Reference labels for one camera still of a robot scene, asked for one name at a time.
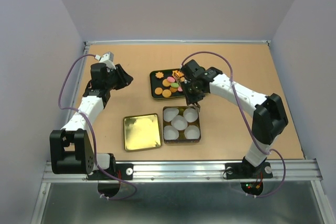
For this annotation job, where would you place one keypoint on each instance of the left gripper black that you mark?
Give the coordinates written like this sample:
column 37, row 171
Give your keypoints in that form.
column 125, row 79

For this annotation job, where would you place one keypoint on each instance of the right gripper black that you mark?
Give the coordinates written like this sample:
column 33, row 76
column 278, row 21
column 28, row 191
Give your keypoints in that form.
column 190, row 98

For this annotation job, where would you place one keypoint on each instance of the metal tongs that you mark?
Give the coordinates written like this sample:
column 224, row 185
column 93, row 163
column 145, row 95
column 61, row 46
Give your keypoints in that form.
column 197, row 107

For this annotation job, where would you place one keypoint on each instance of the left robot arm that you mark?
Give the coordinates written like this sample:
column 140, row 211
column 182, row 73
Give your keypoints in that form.
column 73, row 148

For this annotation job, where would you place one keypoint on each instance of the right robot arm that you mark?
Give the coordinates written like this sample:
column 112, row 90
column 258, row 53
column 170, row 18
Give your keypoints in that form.
column 268, row 114

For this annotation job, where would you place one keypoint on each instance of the green cookie lower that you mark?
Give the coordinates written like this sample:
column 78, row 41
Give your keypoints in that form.
column 174, row 85

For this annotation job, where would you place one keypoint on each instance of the white paper cup top-right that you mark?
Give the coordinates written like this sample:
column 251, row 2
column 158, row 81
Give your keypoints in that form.
column 190, row 114

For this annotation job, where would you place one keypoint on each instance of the orange round cookie bottom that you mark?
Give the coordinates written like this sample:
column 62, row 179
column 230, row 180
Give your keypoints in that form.
column 166, row 93

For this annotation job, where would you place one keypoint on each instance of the orange round cookie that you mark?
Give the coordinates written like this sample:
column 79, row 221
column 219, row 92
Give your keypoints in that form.
column 165, row 83
column 158, row 91
column 166, row 93

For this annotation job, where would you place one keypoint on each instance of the pink round cookie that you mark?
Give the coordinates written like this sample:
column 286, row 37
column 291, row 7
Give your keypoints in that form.
column 170, row 79

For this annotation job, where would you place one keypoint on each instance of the orange bear cookie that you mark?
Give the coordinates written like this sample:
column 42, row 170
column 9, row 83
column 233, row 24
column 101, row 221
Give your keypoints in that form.
column 177, row 74

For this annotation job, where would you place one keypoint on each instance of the orange round cookie middle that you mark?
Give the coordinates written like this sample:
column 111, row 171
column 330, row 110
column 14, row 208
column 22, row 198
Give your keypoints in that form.
column 165, row 83

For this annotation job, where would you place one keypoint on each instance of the black cookie tray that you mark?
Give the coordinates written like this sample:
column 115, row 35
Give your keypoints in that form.
column 157, row 83

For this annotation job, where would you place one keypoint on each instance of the white paper cup top-left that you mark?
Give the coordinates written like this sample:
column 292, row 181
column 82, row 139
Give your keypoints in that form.
column 169, row 114

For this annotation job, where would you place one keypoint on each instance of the white paper cup centre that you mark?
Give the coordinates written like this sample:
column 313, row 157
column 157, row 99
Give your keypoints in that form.
column 179, row 123

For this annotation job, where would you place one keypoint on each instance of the orange round cookie left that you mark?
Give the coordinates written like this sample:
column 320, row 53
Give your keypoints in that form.
column 158, row 91

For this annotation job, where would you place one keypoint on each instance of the gold cookie tin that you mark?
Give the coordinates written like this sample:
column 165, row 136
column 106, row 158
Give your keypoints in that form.
column 182, row 139

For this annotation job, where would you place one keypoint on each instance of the orange flower cookie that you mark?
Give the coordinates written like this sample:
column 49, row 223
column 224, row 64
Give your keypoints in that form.
column 159, row 75

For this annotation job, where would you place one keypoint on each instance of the white paper cup bottom-right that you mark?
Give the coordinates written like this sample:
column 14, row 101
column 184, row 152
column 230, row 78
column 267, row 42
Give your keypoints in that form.
column 192, row 132

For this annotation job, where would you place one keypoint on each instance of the white paper cup bottom-left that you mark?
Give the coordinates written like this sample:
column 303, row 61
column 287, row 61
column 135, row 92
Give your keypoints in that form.
column 170, row 133

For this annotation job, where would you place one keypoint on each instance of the gold tin lid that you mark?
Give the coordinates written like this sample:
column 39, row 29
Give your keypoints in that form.
column 141, row 132

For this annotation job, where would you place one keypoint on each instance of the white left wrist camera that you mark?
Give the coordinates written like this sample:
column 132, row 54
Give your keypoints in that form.
column 107, row 59

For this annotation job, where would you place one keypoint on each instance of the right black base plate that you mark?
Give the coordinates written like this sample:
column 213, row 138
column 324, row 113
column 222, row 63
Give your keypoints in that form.
column 241, row 170

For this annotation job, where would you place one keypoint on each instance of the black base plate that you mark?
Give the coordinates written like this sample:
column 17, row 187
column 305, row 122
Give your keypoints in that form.
column 123, row 171
column 241, row 170

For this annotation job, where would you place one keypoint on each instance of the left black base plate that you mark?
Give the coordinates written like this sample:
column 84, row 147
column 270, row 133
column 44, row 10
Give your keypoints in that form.
column 123, row 171

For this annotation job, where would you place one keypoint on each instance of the aluminium front rail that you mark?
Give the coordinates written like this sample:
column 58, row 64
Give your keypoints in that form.
column 297, row 170

